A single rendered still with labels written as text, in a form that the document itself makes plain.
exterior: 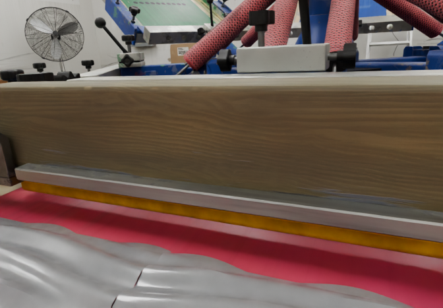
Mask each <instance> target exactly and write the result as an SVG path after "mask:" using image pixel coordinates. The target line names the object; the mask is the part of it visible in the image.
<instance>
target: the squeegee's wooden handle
mask: <svg viewBox="0 0 443 308"><path fill-rule="evenodd" d="M0 133H2V134H3V135H5V136H6V137H8V138H9V142H10V146H11V151H12V154H13V159H14V163H15V167H16V168H17V167H19V166H22V165H24V164H27V163H30V164H41V165H47V166H58V167H64V168H74V169H85V170H91V171H102V172H108V173H118V174H125V175H135V176H141V177H152V178H158V179H168V180H174V181H185V182H191V183H202V184H208V185H219V186H224V187H235V188H242V189H252V190H258V191H269V192H275V193H285V194H291V195H302V196H308V197H318V198H325V199H336V200H346V201H352V202H363V203H369V204H379V205H386V206H396V207H402V208H413V209H419V210H429V211H435V212H443V76H400V77H311V78H222V79H177V80H87V81H42V82H7V83H1V84H0Z"/></svg>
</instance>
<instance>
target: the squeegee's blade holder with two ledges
mask: <svg viewBox="0 0 443 308"><path fill-rule="evenodd" d="M15 173H16V178H17V179H18V180H22V181H30V182H35V183H43V184H48V185H56V186H62V187H70V188H75V189H84V190H88V191H97V192H102V193H110V194H115V195H123V196H128V197H136V198H142V199H150V200H158V201H164V202H172V203H177V204H185V205H190V206H198V207H203V208H212V209H216V210H225V211H230V212H238V213H243V214H252V215H257V216H265V217H270V218H278V219H283V220H292V221H296V222H305V223H310V224H318V225H323V226H332V227H337V228H345V229H350V230H358V231H367V232H371V233H380V234H385V235H393V236H398V237H406V238H411V239H420V240H425V241H433V242H438V243H443V212H435V211H429V210H419V209H413V208H402V207H396V206H386V205H379V204H369V203H363V202H352V201H346V200H336V199H325V198H318V197H308V196H302V195H291V194H285V193H275V192H269V191H258V190H252V189H242V188H235V187H224V186H219V185H208V184H202V183H191V182H185V181H174V180H168V179H158V178H152V177H141V176H135V175H125V174H118V173H108V172H102V171H91V170H85V169H74V168H64V167H58V166H47V165H41V164H30V163H27V164H24V165H22V166H19V167H17V168H15Z"/></svg>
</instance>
